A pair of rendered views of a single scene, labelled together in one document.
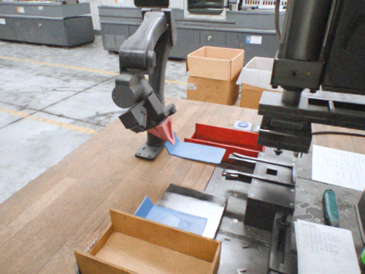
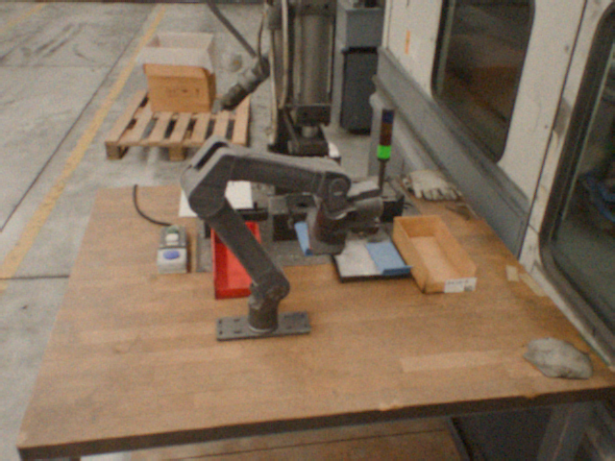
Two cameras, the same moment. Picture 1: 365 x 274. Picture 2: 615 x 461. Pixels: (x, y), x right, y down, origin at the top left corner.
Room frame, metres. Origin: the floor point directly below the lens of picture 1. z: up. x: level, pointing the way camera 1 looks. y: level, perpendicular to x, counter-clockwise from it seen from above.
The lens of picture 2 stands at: (1.27, 0.96, 1.71)
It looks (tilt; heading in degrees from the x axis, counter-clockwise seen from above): 30 degrees down; 239
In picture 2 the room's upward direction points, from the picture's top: 2 degrees clockwise
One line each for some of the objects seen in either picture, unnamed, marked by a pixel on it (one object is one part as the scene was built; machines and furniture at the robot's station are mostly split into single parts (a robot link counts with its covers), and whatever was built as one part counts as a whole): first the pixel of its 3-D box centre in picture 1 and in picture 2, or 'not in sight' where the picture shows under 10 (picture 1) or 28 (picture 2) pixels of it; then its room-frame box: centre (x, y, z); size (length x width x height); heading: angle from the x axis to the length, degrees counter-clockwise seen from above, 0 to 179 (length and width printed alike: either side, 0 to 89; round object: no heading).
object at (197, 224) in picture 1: (171, 217); (387, 254); (0.45, 0.02, 0.93); 0.15 x 0.07 x 0.03; 71
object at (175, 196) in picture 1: (187, 214); (367, 259); (0.49, -0.02, 0.91); 0.17 x 0.16 x 0.02; 159
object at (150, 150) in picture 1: (155, 134); (262, 312); (0.84, 0.08, 0.94); 0.20 x 0.07 x 0.08; 159
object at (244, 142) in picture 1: (225, 144); (237, 257); (0.79, -0.15, 0.93); 0.25 x 0.12 x 0.06; 69
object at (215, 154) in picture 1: (195, 147); (315, 235); (0.63, -0.04, 1.01); 0.15 x 0.07 x 0.03; 69
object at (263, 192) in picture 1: (274, 177); (307, 205); (0.54, -0.23, 0.98); 0.20 x 0.10 x 0.01; 159
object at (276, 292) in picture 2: not in sight; (266, 286); (0.83, 0.08, 1.00); 0.09 x 0.06 x 0.06; 79
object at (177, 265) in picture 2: (242, 131); (172, 265); (0.93, -0.24, 0.90); 0.07 x 0.07 x 0.06; 69
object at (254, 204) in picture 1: (271, 190); (307, 218); (0.54, -0.23, 0.94); 0.20 x 0.10 x 0.07; 159
